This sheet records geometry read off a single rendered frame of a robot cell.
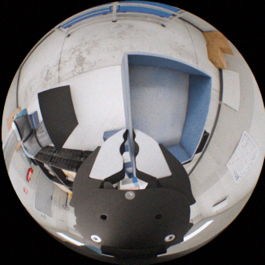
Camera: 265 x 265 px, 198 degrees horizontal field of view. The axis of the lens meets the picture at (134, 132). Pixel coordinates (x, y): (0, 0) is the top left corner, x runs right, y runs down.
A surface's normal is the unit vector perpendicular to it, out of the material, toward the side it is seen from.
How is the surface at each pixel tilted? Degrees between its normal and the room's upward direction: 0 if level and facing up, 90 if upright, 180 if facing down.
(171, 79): 1
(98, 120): 0
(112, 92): 0
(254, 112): 90
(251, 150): 90
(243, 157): 90
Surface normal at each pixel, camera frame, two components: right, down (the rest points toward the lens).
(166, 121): 0.18, 0.52
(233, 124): -0.99, 0.12
